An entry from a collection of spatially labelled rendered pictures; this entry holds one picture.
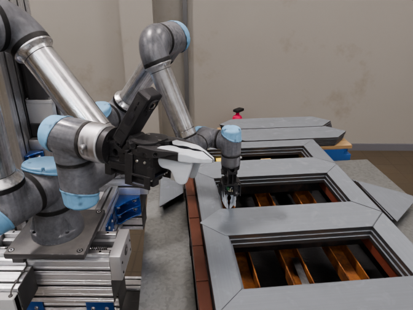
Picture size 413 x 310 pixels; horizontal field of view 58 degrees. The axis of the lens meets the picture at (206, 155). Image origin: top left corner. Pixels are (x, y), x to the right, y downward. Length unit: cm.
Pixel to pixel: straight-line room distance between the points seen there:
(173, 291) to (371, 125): 342
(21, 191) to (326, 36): 346
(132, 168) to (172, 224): 115
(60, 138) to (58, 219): 43
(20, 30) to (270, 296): 96
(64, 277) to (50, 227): 18
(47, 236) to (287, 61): 324
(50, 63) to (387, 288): 113
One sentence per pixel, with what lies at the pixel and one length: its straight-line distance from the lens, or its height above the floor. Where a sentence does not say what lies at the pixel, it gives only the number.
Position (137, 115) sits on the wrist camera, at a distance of 63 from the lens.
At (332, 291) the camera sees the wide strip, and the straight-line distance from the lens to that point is 125.
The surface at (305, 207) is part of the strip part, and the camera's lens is 161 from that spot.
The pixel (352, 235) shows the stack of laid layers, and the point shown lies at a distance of 156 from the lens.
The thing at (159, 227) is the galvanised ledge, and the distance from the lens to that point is 176.
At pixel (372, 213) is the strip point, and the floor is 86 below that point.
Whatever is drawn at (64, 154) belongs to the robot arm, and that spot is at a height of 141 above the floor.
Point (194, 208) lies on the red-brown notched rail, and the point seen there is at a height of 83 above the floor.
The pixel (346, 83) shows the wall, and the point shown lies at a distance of 420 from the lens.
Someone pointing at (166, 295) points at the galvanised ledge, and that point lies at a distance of 144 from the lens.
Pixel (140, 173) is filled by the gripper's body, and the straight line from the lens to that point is 64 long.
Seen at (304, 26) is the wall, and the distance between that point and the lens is 396.
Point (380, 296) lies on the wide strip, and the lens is 129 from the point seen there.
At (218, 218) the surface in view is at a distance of 149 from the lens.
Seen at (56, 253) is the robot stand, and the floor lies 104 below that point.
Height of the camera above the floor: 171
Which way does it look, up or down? 25 degrees down
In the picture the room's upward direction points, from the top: straight up
